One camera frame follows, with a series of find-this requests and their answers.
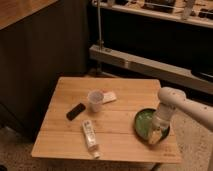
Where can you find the clear plastic cup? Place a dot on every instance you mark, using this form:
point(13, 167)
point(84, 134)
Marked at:
point(95, 100)

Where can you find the white tube with cap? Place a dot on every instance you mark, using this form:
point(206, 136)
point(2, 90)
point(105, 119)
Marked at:
point(90, 138)

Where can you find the green ceramic bowl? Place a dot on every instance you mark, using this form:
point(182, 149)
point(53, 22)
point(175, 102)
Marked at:
point(142, 123)

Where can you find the wooden square table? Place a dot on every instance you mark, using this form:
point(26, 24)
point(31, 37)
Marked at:
point(62, 138)

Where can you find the black rectangular remote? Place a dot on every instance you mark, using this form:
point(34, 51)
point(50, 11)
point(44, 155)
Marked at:
point(75, 111)

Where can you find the grey metal shelf rack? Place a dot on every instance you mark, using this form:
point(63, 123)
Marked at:
point(149, 67)

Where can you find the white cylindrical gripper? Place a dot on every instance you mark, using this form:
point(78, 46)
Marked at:
point(160, 122)

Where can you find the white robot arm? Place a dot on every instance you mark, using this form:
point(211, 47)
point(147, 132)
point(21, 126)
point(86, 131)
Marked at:
point(171, 99)

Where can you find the dark wooden cabinet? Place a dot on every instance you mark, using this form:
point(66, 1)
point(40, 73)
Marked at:
point(34, 53)

